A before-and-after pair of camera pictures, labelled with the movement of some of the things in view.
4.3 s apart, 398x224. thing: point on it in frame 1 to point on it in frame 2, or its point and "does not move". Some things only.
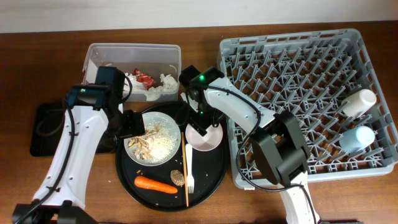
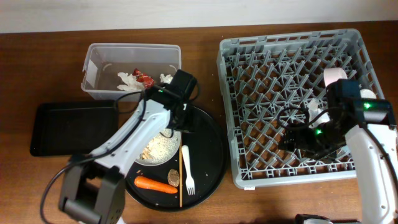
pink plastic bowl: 210,141 to 333,74
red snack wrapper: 147,80 does not move
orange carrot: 152,185 does not move
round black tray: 191,179 does not move
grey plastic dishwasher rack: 331,78 does not move
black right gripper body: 203,116 to 319,140
